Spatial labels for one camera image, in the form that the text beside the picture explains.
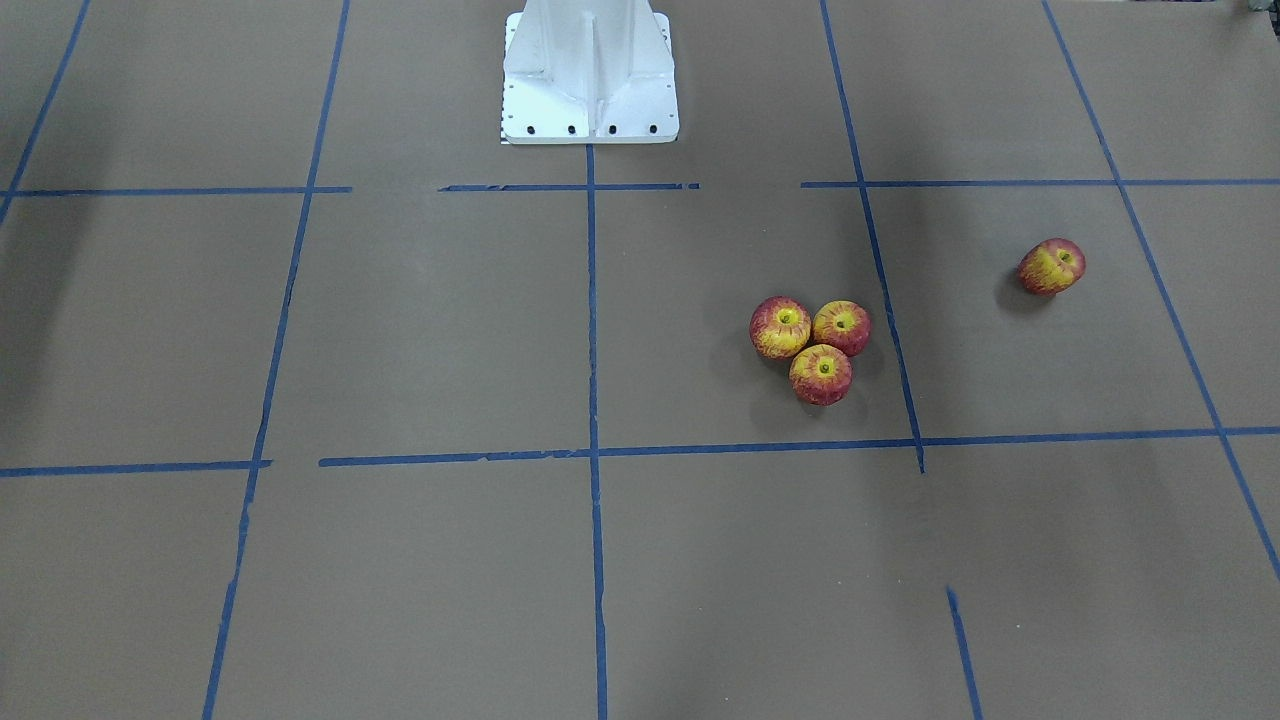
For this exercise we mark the lone red yellow apple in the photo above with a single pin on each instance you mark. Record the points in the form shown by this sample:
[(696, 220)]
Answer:
[(1051, 267)]

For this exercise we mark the red yellow apple front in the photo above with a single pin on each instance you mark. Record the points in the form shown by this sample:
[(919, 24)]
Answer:
[(821, 375)]

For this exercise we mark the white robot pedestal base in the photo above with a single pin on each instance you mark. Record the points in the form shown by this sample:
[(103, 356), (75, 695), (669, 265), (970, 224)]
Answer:
[(588, 72)]

